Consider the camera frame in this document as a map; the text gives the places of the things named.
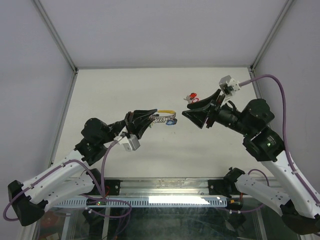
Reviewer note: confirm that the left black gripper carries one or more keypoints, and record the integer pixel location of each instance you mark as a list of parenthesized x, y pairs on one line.
[(137, 122)]

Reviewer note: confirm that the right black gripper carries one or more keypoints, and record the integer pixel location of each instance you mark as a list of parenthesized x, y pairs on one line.
[(199, 116)]

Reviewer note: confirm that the blue tag key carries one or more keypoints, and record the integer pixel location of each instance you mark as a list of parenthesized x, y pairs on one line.
[(171, 122)]

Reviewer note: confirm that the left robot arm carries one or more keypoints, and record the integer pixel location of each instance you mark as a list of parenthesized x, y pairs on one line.
[(72, 175)]

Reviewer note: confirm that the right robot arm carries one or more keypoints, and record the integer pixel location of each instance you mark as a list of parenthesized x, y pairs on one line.
[(296, 206)]

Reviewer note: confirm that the red tag key lower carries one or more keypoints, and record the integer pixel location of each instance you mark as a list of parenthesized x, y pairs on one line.
[(194, 100)]

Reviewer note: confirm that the red tag key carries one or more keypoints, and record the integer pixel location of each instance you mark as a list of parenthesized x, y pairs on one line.
[(194, 100), (191, 97)]

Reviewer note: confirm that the red tag key upper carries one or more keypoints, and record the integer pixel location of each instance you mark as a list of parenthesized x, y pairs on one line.
[(191, 97)]

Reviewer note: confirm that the aluminium mounting rail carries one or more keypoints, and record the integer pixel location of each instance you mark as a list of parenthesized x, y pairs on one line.
[(130, 187)]

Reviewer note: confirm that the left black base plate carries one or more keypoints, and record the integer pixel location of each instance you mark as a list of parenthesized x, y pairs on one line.
[(112, 187)]

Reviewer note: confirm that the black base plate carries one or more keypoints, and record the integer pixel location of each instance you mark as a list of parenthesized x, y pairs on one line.
[(221, 187), (112, 187)]

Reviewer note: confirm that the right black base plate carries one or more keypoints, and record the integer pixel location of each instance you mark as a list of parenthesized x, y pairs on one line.
[(221, 187)]

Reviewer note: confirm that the white slotted cable duct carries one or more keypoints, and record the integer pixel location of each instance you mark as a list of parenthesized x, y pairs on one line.
[(146, 202)]

